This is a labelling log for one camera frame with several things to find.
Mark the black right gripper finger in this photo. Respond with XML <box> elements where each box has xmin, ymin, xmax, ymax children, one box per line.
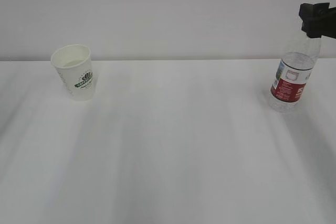
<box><xmin>299</xmin><ymin>3</ymin><xmax>336</xmax><ymax>38</ymax></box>

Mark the clear water bottle red label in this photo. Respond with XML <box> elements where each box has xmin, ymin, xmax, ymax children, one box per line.
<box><xmin>268</xmin><ymin>11</ymin><xmax>322</xmax><ymax>113</ymax></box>

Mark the white paper cup green logo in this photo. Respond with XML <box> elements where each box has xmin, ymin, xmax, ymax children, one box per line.
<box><xmin>50</xmin><ymin>44</ymin><xmax>94</xmax><ymax>101</ymax></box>

